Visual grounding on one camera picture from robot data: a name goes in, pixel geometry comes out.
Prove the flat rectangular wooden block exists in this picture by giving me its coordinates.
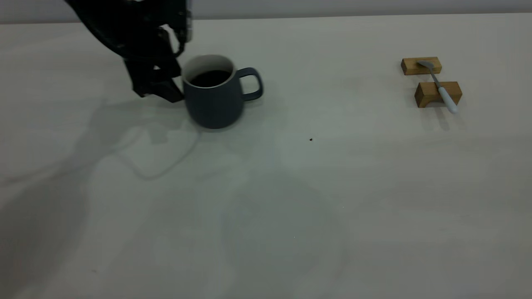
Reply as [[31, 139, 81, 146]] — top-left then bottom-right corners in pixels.
[[401, 57, 442, 76]]

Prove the arched wooden block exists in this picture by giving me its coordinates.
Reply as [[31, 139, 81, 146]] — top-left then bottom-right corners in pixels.
[[414, 81, 463, 108]]

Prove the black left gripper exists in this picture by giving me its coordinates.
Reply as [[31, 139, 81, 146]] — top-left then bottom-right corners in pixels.
[[96, 0, 185, 103]]

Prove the dark grey ceramic mug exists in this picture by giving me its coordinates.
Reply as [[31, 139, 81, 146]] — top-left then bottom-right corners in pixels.
[[182, 54, 264, 129]]

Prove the metal spoon pale blue handle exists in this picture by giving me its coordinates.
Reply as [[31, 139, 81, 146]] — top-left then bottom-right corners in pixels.
[[417, 61, 459, 114]]

